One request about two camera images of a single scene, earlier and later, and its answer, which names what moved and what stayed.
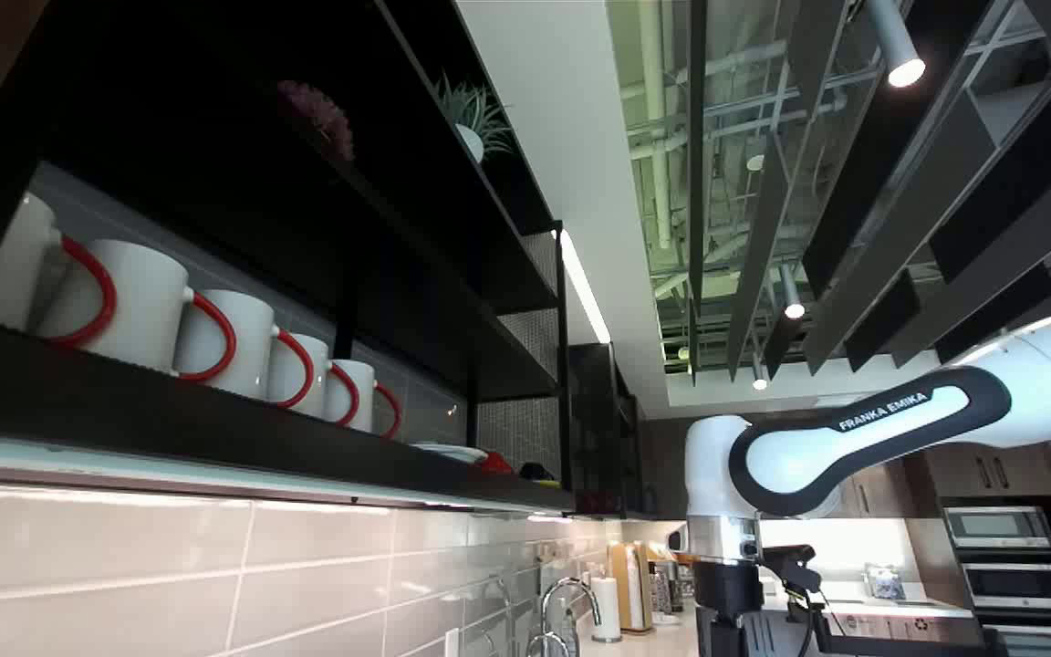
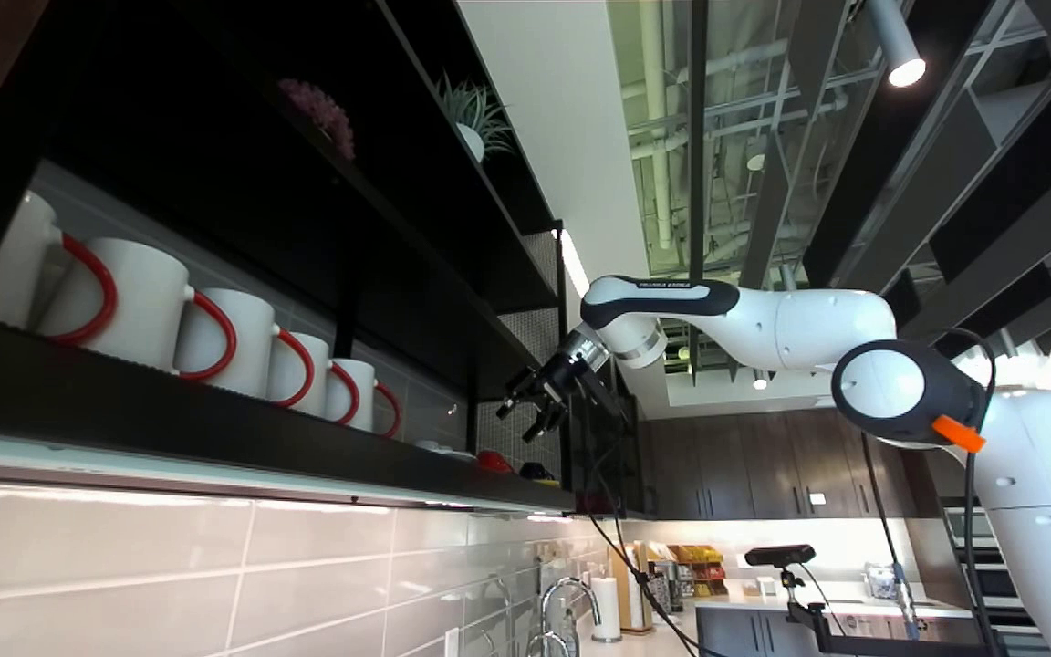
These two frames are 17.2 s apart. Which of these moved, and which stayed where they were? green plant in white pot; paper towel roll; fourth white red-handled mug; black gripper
Moved: black gripper
Stayed: paper towel roll; green plant in white pot; fourth white red-handled mug
